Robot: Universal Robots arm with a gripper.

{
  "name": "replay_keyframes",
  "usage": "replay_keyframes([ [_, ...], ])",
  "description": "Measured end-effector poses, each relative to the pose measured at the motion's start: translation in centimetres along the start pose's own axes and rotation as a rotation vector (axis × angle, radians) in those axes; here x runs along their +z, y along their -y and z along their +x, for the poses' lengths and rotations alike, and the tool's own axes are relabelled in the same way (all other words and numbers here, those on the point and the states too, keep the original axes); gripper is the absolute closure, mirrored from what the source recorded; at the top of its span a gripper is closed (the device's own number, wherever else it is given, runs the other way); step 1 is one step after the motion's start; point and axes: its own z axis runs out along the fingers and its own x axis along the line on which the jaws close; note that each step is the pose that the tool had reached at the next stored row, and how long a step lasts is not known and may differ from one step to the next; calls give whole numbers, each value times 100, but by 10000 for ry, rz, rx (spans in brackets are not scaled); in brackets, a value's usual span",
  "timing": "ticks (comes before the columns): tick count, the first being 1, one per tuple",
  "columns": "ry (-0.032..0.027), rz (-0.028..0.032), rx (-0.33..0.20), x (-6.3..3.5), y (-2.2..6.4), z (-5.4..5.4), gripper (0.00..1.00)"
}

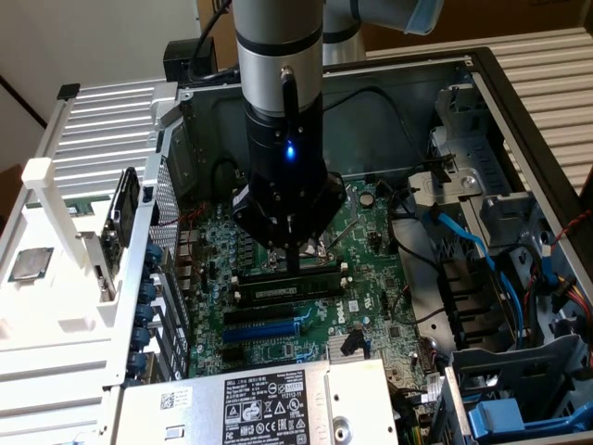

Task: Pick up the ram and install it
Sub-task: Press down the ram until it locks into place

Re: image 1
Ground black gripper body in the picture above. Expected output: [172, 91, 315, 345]
[230, 99, 348, 252]

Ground green RAM stick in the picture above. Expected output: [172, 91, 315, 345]
[238, 273, 347, 305]
[26, 197, 112, 217]

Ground RAM slot black clips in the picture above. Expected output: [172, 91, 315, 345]
[238, 261, 347, 285]

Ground silver CPU socket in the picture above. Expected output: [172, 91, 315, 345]
[263, 231, 338, 274]

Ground thin metal locking lever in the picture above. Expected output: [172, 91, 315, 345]
[326, 215, 360, 252]

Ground blue expansion slot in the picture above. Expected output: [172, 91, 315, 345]
[221, 310, 316, 345]

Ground green motherboard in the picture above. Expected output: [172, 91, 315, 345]
[174, 179, 448, 388]

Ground silver finned heatsink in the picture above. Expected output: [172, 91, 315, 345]
[326, 332, 372, 361]

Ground open grey PC case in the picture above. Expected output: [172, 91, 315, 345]
[108, 45, 593, 445]

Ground black graphics card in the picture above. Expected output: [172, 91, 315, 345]
[74, 165, 142, 302]

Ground printed cardboard box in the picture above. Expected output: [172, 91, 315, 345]
[196, 0, 237, 70]

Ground black box block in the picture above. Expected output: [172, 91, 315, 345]
[164, 39, 219, 87]

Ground silver power supply unit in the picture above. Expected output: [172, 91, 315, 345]
[110, 357, 400, 445]

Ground grey metal disk bay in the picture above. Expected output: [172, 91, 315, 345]
[406, 83, 552, 261]

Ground white parts rack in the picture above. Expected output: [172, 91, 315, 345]
[0, 156, 140, 347]

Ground dark grey disk bay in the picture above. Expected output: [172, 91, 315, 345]
[437, 333, 593, 445]

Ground blue plastic disk caddy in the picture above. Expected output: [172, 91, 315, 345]
[465, 398, 593, 441]

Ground silver CPU chip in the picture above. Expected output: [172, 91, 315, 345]
[9, 247, 55, 282]

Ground plain brown cardboard box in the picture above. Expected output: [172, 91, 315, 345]
[360, 0, 593, 52]

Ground black looped cable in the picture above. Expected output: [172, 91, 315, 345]
[210, 156, 246, 205]

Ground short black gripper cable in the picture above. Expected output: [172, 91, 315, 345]
[279, 66, 300, 140]

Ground red black twisted wire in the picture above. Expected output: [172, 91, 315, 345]
[154, 201, 210, 291]
[553, 208, 593, 242]

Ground black cable connector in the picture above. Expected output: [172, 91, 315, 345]
[340, 326, 367, 356]

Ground thick black cable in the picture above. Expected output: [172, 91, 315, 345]
[375, 180, 441, 273]

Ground black cable with connector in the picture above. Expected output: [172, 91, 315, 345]
[322, 85, 441, 168]

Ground thin black cable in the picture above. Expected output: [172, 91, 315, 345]
[391, 285, 448, 325]

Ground blue SATA cable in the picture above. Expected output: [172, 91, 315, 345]
[539, 230, 564, 302]
[422, 202, 527, 347]

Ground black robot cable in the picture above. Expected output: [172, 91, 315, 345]
[187, 0, 242, 87]

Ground black yellow wire bundle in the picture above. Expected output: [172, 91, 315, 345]
[391, 387, 448, 445]

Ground yellow red power wires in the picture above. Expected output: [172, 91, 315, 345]
[553, 273, 593, 321]

